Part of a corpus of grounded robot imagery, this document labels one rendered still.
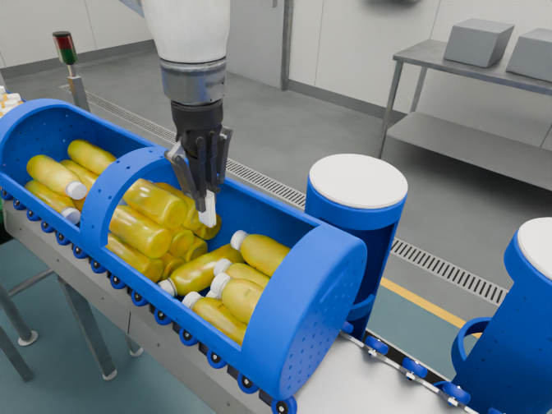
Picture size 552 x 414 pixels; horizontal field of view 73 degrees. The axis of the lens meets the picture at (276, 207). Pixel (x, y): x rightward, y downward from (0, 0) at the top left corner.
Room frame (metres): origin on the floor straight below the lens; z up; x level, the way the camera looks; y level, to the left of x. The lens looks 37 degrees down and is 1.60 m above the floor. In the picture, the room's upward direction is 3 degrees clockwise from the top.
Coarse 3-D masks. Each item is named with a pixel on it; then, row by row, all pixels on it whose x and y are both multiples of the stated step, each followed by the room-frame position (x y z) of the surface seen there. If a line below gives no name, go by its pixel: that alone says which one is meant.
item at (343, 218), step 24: (312, 192) 0.85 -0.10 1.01; (312, 216) 0.83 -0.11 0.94; (336, 216) 0.78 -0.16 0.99; (360, 216) 0.76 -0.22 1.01; (384, 216) 0.77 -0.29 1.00; (384, 240) 0.92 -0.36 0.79; (384, 264) 0.82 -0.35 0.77; (360, 288) 0.97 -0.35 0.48; (360, 312) 0.78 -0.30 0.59; (360, 336) 0.89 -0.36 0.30
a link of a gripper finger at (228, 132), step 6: (228, 132) 0.56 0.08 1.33; (228, 138) 0.56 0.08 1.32; (222, 144) 0.55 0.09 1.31; (228, 144) 0.56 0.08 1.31; (222, 150) 0.55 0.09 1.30; (216, 156) 0.55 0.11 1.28; (222, 156) 0.54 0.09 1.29; (216, 162) 0.55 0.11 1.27; (222, 162) 0.54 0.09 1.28; (222, 168) 0.54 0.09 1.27; (222, 174) 0.54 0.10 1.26; (222, 180) 0.54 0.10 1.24
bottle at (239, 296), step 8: (232, 280) 0.42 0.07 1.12; (240, 280) 0.42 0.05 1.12; (248, 280) 0.42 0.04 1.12; (224, 288) 0.41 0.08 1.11; (232, 288) 0.40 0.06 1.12; (240, 288) 0.40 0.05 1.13; (248, 288) 0.40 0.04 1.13; (256, 288) 0.40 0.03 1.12; (224, 296) 0.40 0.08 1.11; (232, 296) 0.39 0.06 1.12; (240, 296) 0.39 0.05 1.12; (248, 296) 0.39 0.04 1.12; (256, 296) 0.39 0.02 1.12; (224, 304) 0.39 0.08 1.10; (232, 304) 0.38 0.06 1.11; (240, 304) 0.38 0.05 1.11; (248, 304) 0.38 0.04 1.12; (232, 312) 0.38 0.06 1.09; (240, 312) 0.37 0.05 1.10; (248, 312) 0.36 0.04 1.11; (240, 320) 0.37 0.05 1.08; (248, 320) 0.36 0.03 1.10
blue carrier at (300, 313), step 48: (0, 144) 0.74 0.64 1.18; (48, 144) 0.87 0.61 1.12; (96, 144) 0.97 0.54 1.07; (144, 144) 0.71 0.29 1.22; (96, 192) 0.55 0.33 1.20; (240, 192) 0.64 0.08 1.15; (96, 240) 0.50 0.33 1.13; (288, 240) 0.58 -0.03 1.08; (336, 240) 0.41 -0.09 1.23; (144, 288) 0.42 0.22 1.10; (288, 288) 0.33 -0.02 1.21; (336, 288) 0.38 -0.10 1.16; (288, 336) 0.28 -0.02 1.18; (336, 336) 0.42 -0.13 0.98; (288, 384) 0.28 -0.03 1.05
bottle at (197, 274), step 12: (216, 252) 0.56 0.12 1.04; (228, 252) 0.57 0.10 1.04; (192, 264) 0.52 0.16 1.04; (204, 264) 0.53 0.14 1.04; (180, 276) 0.50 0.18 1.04; (192, 276) 0.50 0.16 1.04; (204, 276) 0.51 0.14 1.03; (180, 288) 0.48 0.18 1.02; (192, 288) 0.49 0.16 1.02; (204, 288) 0.50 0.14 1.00
